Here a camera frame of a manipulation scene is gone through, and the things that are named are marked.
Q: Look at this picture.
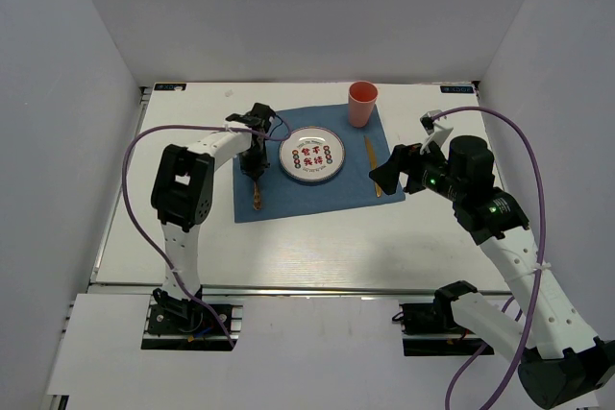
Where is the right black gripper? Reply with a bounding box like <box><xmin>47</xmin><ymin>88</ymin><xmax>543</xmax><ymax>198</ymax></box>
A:
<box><xmin>369</xmin><ymin>135</ymin><xmax>465</xmax><ymax>202</ymax></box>

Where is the gold knife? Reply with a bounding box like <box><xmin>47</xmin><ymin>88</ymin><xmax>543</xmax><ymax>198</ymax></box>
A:
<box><xmin>364</xmin><ymin>135</ymin><xmax>382</xmax><ymax>198</ymax></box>

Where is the gold fork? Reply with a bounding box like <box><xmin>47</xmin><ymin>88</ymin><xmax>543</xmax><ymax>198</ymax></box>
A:
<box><xmin>253</xmin><ymin>181</ymin><xmax>262</xmax><ymax>211</ymax></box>

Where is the round plate with red characters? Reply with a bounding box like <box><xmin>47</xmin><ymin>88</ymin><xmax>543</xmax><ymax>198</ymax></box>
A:
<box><xmin>278</xmin><ymin>127</ymin><xmax>346</xmax><ymax>184</ymax></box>

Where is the red cup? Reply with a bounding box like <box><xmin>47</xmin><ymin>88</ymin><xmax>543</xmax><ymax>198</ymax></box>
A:
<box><xmin>348</xmin><ymin>81</ymin><xmax>379</xmax><ymax>128</ymax></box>

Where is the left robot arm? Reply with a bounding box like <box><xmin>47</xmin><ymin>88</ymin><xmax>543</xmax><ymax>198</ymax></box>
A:
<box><xmin>151</xmin><ymin>103</ymin><xmax>275</xmax><ymax>332</ymax></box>

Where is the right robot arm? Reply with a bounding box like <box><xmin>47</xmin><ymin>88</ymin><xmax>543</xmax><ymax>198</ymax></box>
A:
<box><xmin>369</xmin><ymin>135</ymin><xmax>614</xmax><ymax>409</ymax></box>

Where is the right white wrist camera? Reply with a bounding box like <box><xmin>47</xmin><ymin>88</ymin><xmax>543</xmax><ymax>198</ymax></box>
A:
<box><xmin>420</xmin><ymin>109</ymin><xmax>454</xmax><ymax>155</ymax></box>

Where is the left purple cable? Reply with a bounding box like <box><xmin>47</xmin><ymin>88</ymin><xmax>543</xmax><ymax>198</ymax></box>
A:
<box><xmin>122</xmin><ymin>114</ymin><xmax>294</xmax><ymax>351</ymax></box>

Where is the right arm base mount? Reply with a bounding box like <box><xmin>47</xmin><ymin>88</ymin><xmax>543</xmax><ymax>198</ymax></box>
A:
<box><xmin>392</xmin><ymin>302</ymin><xmax>482</xmax><ymax>357</ymax></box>

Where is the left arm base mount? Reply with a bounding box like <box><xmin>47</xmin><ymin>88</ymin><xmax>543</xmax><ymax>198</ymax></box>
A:
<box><xmin>140</xmin><ymin>301</ymin><xmax>234</xmax><ymax>352</ymax></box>

